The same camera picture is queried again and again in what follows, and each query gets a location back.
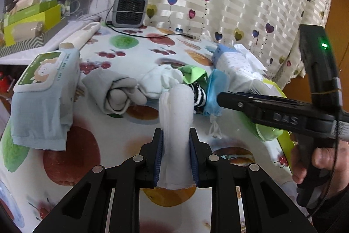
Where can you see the lime green boxes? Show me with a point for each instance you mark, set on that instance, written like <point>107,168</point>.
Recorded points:
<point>48,14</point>

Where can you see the white sock bundle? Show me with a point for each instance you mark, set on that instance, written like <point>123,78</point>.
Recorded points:
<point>160,80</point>

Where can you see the black white striped sock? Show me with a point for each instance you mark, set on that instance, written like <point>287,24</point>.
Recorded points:
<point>199,97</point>

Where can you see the zigzag pattern tray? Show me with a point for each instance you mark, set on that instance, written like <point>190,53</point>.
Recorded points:
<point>36,42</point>

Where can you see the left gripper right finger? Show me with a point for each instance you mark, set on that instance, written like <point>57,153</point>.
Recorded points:
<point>199,153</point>

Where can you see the right hand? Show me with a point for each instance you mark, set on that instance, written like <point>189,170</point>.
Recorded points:
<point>324,158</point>

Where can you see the grey small fan heater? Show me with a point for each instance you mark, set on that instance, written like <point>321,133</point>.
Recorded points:
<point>128,13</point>

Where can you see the green cloth piece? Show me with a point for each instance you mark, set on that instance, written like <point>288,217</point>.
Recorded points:
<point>193,74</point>

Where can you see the grey rolled sock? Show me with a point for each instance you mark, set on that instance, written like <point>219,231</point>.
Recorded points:
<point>113,92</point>

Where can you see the white towel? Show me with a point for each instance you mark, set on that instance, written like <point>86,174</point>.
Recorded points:
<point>176,110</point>

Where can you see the light blue mask pouch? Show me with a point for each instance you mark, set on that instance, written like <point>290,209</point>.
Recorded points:
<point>218,82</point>

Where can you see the green plastic cup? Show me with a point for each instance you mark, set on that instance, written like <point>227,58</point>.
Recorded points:
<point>263,133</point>

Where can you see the wet wipes pack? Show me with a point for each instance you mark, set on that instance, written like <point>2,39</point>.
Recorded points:
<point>42,103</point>

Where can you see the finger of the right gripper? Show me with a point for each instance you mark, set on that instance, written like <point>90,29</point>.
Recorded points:
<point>262,106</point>

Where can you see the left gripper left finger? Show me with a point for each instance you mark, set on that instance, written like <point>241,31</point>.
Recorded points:
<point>152,155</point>

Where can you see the white long dispenser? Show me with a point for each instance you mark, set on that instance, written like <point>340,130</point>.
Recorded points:
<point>79,38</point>

